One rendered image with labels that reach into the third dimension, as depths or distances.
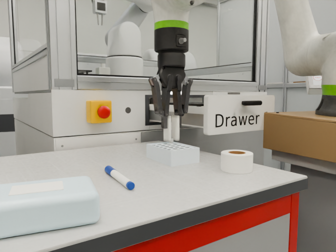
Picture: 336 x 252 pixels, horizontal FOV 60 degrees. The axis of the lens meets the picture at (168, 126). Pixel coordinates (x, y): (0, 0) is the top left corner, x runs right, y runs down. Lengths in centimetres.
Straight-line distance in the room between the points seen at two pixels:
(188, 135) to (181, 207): 76
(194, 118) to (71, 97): 39
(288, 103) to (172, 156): 229
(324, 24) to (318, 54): 177
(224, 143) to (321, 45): 58
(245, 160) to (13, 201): 44
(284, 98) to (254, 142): 146
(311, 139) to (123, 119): 59
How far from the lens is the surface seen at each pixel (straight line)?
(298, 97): 283
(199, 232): 49
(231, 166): 64
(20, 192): 42
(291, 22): 106
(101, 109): 92
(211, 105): 80
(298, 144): 89
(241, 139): 141
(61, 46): 97
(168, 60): 77
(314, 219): 101
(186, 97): 81
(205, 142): 126
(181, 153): 70
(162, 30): 77
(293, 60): 107
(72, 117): 97
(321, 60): 100
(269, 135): 96
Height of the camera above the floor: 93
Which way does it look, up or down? 6 degrees down
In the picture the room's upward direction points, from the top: straight up
